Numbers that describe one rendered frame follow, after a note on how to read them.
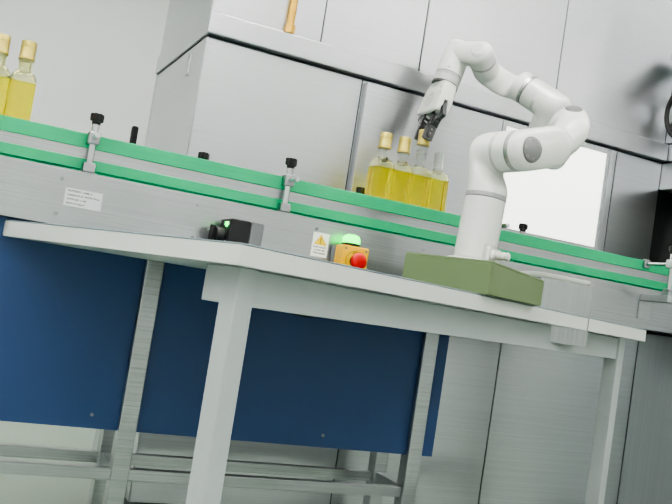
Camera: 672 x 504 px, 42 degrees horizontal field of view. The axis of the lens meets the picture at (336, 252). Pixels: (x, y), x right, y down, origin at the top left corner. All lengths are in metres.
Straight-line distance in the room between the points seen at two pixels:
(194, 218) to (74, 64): 3.40
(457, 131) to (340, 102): 0.38
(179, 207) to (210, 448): 0.74
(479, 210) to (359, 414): 0.61
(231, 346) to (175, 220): 0.65
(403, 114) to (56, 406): 1.26
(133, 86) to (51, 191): 3.46
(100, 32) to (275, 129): 3.09
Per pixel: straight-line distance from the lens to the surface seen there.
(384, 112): 2.52
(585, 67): 2.99
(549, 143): 2.02
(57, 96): 5.29
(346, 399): 2.19
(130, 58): 5.40
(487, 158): 2.00
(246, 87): 2.40
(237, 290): 1.39
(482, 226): 1.97
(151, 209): 1.98
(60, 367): 1.98
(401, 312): 1.72
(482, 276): 1.86
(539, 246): 2.58
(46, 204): 1.94
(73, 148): 1.98
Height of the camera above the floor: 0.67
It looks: 4 degrees up
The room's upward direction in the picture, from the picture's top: 9 degrees clockwise
